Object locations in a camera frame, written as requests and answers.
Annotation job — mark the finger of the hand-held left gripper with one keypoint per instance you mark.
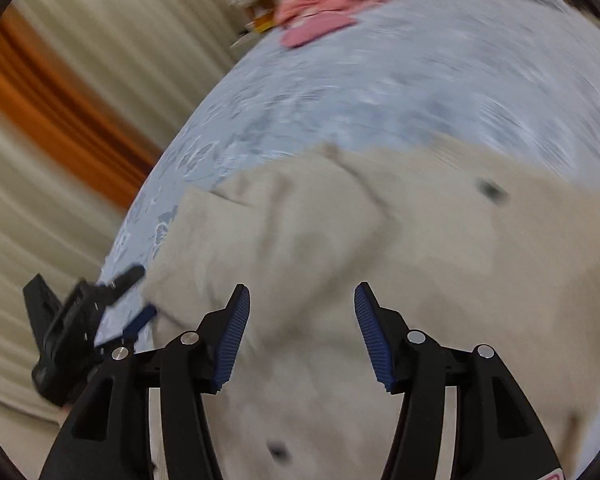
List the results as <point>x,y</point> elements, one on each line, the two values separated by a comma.
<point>126,281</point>
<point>141,317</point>

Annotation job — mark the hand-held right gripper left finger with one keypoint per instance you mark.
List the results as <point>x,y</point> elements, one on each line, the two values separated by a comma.
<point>232,332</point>

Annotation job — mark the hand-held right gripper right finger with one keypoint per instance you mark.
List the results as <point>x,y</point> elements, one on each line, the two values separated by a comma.
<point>372,335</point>

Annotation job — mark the beige knit sweater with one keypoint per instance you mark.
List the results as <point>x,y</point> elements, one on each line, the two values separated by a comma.
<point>430,270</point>

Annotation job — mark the orange curtain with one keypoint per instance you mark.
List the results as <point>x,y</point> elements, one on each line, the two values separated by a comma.
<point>55,110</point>

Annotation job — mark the butterfly print bed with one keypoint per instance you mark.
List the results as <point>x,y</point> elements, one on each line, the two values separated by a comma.
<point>405,90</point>

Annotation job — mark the beige curtain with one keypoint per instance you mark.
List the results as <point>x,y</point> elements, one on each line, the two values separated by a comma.
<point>105,25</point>

